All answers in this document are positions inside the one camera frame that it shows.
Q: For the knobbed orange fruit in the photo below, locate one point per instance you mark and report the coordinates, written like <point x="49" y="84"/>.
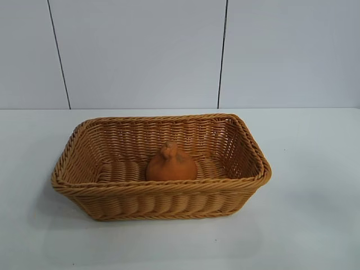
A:
<point x="171" y="168"/>

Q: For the tan woven wicker basket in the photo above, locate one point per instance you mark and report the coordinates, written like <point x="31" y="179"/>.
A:
<point x="157" y="199"/>

